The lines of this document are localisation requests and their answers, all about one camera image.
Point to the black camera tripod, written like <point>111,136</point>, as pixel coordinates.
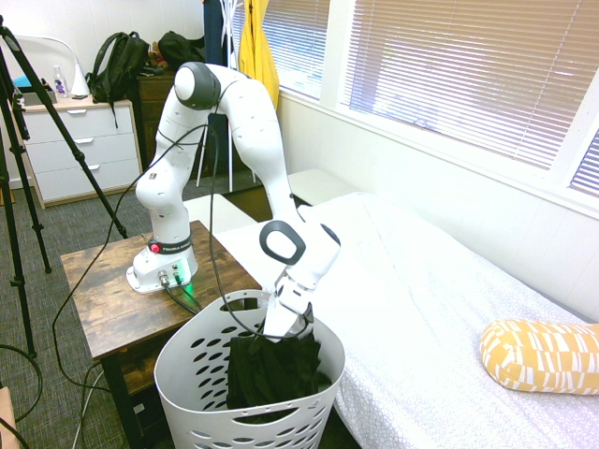
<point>21,140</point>

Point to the dark blue hanging garment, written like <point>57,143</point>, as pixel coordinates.
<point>215,33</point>

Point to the grey storage box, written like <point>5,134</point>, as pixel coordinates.
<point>35,99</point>

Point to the clear plastic bottle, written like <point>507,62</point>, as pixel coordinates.
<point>61,86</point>

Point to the black duffel bag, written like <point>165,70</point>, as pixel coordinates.
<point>180,49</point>

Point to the white dotted bedspread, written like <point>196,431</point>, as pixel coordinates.
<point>444,304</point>

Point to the dark wooden dresser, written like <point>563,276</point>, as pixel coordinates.
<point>152,100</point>

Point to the white desk lamp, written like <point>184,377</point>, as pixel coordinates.
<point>79,82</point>

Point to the brown teddy bear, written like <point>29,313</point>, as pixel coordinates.
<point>156,56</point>

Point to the rustic wooden side table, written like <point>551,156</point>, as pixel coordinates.
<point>107,308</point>

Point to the wide white window blinds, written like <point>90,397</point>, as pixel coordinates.
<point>468,65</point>

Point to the white coat rack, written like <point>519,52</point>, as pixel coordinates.
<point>231,163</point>

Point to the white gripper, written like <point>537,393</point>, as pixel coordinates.
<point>285,318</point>

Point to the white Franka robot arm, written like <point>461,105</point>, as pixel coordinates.
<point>257,140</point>

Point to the yellow white patterned bolster pillow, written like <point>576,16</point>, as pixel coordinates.
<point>538,357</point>

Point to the black backpack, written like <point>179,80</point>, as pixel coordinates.
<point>117,65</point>

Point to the white drawer dresser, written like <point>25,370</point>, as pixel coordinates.
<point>84,154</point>

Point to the yellow jacket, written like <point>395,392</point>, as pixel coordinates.
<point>259,56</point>

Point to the black garment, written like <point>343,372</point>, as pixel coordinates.
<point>271,374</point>

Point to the narrow white window blinds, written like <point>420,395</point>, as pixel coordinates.
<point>587,168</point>

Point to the white perforated laundry basket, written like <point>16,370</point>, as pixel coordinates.
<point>201,407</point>

